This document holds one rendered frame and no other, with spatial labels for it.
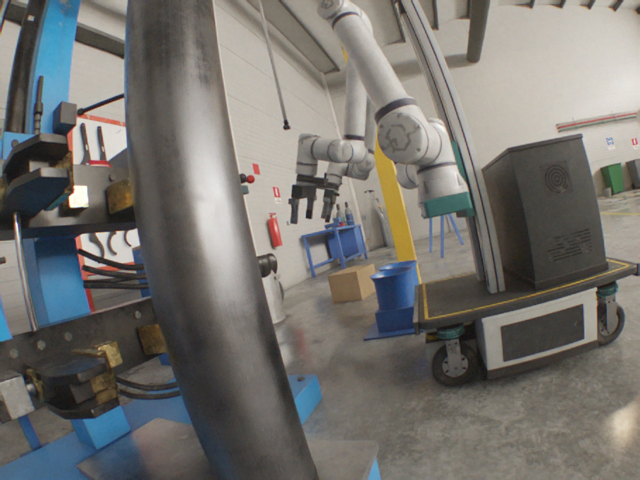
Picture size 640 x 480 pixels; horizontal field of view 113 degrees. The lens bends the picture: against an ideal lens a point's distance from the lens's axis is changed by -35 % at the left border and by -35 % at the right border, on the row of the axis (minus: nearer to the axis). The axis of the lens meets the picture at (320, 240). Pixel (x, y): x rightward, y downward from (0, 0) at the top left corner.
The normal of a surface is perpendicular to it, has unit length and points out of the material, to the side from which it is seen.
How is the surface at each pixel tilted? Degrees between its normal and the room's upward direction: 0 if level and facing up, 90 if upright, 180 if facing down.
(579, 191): 90
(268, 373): 90
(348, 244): 90
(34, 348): 90
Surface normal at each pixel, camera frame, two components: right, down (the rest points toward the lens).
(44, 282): 0.91, -0.21
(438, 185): -0.45, -0.28
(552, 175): -0.29, 0.06
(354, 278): -0.52, 0.11
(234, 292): 0.68, -0.16
